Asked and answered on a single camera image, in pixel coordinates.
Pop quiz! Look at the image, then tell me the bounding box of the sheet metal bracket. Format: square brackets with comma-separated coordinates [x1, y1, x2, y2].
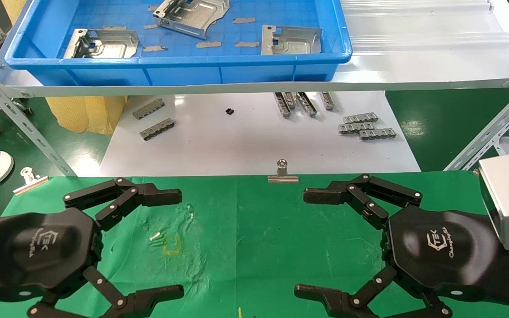
[261, 25, 323, 56]
[152, 0, 230, 40]
[62, 27, 141, 60]

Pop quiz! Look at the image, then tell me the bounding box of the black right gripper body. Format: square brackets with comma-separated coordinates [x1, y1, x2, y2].
[383, 205, 509, 306]

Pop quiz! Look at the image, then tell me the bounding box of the blue plastic tray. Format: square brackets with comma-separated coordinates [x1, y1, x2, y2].
[4, 0, 353, 87]

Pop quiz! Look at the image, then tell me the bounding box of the green table cloth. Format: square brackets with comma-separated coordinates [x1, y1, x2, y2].
[0, 171, 509, 318]

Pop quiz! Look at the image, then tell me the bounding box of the white metal shelf board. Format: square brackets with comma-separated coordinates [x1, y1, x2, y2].
[0, 0, 509, 99]

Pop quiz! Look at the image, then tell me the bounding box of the silver binder clip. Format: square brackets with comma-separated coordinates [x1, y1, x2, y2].
[12, 167, 49, 196]
[266, 159, 300, 184]

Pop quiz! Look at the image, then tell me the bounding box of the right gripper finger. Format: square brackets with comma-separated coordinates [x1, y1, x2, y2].
[303, 174, 423, 231]
[294, 265, 454, 318]

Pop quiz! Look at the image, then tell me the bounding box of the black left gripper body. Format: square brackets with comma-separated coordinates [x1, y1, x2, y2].
[0, 207, 105, 306]

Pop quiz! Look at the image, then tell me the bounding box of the translucent corrugated plastic sheet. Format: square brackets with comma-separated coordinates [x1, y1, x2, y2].
[340, 0, 509, 54]

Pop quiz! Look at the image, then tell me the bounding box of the slotted angle shelf brace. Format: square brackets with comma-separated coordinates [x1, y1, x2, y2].
[0, 58, 79, 177]
[442, 75, 509, 172]

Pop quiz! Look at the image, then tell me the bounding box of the yellow cloth cover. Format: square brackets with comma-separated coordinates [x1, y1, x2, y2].
[44, 95, 128, 136]

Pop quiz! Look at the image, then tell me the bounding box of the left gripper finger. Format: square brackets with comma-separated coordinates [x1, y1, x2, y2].
[63, 177, 182, 231]
[27, 265, 185, 318]

